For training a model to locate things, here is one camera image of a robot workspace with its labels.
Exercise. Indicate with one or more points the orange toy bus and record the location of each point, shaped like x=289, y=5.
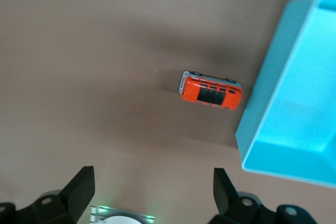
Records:
x=231, y=99

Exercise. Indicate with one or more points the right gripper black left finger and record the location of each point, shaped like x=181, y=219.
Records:
x=76, y=192

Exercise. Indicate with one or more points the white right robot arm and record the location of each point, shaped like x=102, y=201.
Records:
x=120, y=220

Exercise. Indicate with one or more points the turquoise blue plastic box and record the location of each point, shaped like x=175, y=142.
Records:
x=294, y=98

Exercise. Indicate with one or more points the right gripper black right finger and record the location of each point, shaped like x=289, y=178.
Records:
x=225, y=195

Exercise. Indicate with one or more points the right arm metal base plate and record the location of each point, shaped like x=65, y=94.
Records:
x=95, y=213

